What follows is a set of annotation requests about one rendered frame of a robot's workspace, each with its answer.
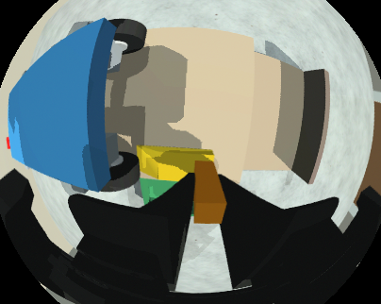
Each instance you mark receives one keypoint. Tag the yellow wedge chock with orange handle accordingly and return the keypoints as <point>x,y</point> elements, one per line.
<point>173,163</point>

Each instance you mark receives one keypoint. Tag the green tray rim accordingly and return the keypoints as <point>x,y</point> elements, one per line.
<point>145,193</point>

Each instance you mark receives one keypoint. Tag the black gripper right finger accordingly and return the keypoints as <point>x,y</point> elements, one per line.
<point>254,229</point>

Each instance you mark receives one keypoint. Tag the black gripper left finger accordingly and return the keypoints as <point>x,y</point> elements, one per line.
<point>159,227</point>

